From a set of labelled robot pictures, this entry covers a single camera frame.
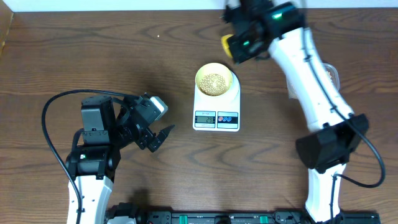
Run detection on yellow plastic measuring scoop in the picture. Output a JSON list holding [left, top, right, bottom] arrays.
[[221, 34, 234, 58]]

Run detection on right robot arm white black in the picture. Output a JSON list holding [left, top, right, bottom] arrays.
[[223, 1, 374, 223]]

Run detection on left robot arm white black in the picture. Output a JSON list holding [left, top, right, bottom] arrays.
[[66, 95, 173, 223]]

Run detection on pale yellow bowl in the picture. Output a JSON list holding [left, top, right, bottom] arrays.
[[195, 63, 233, 96]]

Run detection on soybeans in yellow bowl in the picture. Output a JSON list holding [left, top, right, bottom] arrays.
[[199, 73, 228, 96]]

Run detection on white digital kitchen scale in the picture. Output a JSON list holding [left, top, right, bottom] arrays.
[[192, 72, 241, 132]]

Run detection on clear container of soybeans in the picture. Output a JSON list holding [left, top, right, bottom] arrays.
[[286, 62, 340, 100]]

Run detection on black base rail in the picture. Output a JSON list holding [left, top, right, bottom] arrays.
[[105, 202, 382, 224]]

